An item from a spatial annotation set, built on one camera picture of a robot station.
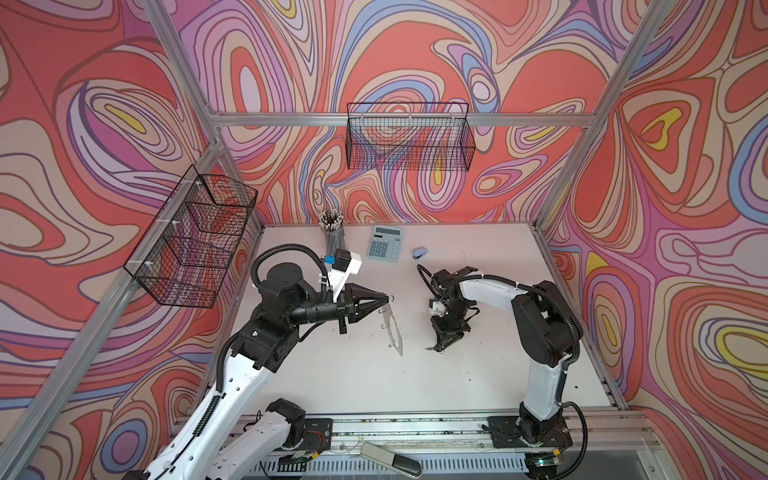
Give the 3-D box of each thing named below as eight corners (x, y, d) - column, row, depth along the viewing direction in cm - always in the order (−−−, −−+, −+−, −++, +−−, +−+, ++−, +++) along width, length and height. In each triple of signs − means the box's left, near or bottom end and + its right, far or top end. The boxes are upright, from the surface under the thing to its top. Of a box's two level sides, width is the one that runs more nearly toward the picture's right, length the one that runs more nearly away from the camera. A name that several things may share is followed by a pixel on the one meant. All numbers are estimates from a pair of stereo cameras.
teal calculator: (367, 259, 112) (367, 253, 109) (372, 230, 121) (372, 225, 119) (399, 261, 111) (400, 256, 108) (402, 233, 121) (403, 227, 118)
